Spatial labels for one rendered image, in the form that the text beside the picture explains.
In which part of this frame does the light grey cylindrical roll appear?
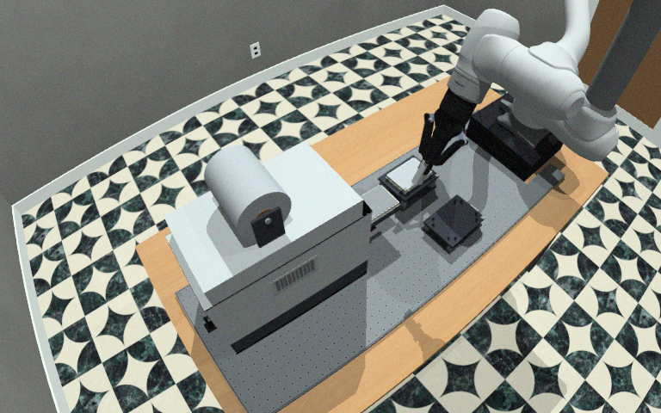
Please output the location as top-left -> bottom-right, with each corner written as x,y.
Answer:
204,145 -> 292,240

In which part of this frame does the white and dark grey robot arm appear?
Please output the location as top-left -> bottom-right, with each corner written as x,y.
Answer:
447,0 -> 661,162

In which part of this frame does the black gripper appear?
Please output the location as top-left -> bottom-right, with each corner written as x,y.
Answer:
411,89 -> 477,186

